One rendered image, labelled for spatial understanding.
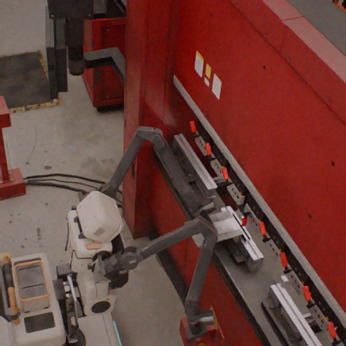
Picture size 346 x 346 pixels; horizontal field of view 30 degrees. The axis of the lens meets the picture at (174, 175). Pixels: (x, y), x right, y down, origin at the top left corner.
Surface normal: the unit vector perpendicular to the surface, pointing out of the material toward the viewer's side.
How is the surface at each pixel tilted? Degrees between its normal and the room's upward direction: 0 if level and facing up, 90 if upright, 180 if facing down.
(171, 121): 90
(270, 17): 90
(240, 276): 0
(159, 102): 90
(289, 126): 90
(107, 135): 0
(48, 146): 0
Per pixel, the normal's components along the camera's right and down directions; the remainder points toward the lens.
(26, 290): 0.07, -0.72
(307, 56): -0.91, 0.23
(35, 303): 0.30, 0.70
